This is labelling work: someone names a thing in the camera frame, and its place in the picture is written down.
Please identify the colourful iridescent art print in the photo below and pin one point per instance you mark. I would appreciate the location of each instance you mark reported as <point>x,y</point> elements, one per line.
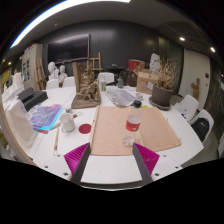
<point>45,116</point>

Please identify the recessed ceiling spotlight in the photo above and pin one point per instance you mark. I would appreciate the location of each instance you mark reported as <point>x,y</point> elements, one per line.
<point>212,49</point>
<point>182,39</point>

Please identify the small white cup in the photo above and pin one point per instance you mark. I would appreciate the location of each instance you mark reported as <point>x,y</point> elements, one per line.
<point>139,96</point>

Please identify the wooden twig sculpture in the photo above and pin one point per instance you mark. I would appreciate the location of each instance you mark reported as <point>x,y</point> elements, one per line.
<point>87,90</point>

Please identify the red box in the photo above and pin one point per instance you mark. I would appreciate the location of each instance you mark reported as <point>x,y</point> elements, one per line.
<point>136,64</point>

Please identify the dried plant in grey pot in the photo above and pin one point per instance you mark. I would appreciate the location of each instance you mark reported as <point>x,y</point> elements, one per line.
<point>162,96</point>

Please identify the white plaster bust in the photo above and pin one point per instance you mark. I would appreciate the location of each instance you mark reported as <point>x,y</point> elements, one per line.
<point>62,75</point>
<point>52,70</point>

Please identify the wooden mannequin figure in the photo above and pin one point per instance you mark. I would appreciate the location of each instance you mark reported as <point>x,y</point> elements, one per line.
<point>196,89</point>

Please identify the black flat box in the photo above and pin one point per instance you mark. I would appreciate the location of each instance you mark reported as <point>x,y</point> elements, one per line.
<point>35,98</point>

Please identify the brown cardboard box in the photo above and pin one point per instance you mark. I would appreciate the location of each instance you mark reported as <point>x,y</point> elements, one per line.
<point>146,81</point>

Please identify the clear red-label drink bottle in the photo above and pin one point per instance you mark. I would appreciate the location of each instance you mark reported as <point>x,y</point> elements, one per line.
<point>133,125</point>

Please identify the black wall screen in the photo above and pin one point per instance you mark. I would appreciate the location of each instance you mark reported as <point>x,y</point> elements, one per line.
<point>68,48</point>

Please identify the flat round red coaster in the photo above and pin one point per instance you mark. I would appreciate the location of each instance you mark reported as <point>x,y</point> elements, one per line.
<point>85,128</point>

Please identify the grey newspaper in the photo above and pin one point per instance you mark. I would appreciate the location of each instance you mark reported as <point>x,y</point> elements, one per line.
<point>120,96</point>

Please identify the long ceiling light panel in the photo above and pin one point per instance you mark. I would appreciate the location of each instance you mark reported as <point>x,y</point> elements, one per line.
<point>50,13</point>

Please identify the wooden easel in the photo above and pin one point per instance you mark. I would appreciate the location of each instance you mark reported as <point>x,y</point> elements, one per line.
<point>95,61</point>
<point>40,75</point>

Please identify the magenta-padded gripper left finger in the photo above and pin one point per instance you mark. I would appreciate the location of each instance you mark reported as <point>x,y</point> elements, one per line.
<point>75,158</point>

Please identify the black backpack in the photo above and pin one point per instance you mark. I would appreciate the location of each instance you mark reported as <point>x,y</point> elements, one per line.
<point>200,128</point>

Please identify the small paint jar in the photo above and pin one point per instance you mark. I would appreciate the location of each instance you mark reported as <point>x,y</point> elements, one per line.
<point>68,110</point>

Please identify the plastic-wrapped white statue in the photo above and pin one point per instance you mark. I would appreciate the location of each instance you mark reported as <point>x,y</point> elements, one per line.
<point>154,62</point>

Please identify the white plastic chair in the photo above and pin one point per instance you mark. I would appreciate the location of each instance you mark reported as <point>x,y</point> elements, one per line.
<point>187,106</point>
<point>69,82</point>
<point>52,84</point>
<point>107,78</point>
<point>204,115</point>

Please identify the small red tube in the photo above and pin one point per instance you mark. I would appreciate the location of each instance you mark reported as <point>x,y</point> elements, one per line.
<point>77,115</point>

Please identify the white canvas bag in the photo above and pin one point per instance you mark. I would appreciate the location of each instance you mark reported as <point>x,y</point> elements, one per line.
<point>21,125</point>

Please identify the green-label spray bottle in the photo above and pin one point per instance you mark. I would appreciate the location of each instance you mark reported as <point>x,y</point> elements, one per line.
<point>103,85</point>

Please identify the white ceramic mug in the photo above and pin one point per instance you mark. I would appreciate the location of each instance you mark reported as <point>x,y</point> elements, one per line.
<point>68,123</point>

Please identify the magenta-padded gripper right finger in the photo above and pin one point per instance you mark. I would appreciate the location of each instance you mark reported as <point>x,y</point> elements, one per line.
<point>148,158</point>

